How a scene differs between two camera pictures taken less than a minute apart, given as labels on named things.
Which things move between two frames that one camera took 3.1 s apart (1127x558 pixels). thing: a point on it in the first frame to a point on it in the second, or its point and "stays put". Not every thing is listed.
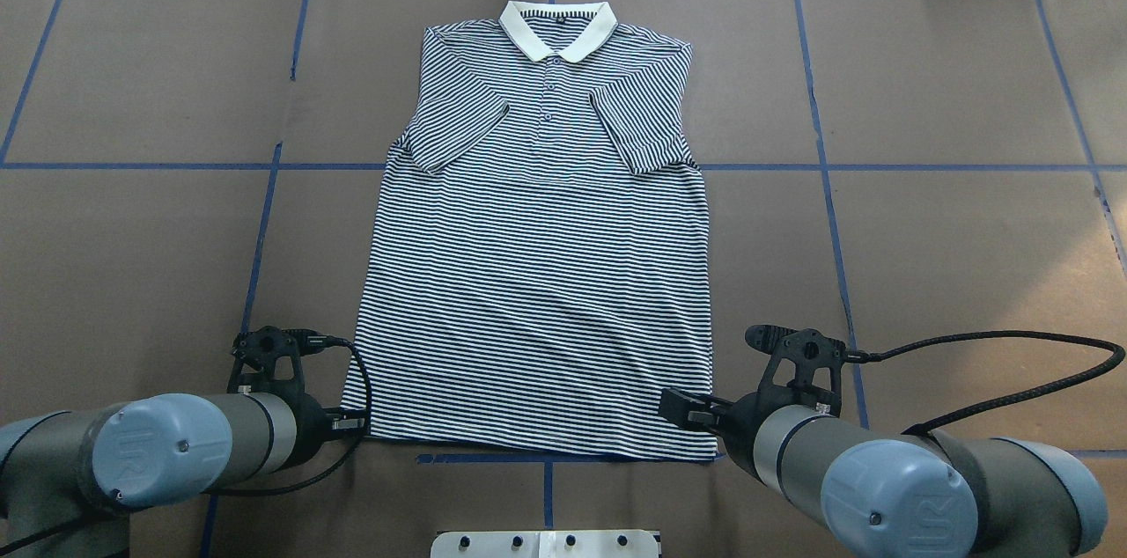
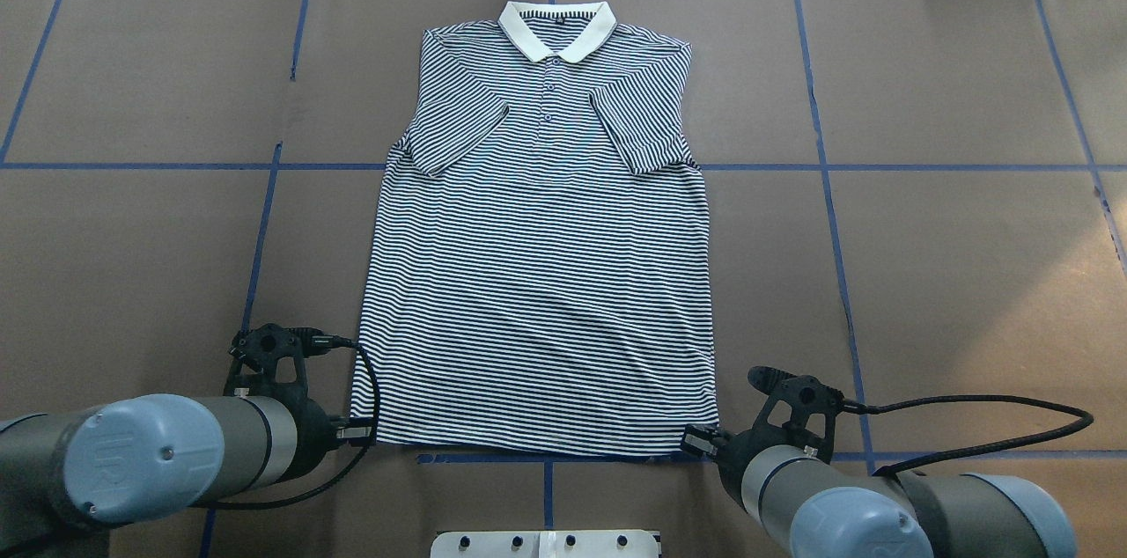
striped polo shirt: [541, 267] stays put
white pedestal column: [545, 544] stays put
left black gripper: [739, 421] to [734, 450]
